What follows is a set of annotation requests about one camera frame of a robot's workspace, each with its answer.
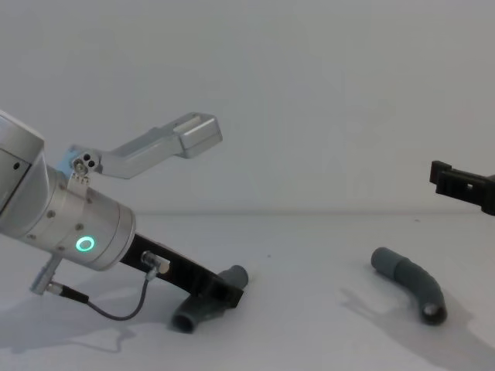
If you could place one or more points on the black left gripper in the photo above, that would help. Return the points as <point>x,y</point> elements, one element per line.
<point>181,270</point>

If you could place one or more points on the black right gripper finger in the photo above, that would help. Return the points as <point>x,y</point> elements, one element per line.
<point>440,170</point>
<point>464,187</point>

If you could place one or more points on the grey bent pipe piece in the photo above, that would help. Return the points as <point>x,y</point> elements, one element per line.
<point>410,276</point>
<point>193,313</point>

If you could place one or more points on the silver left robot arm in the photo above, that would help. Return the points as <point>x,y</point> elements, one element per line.
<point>81,220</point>

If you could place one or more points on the white table cloth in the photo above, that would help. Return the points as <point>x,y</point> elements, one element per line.
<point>309,332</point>

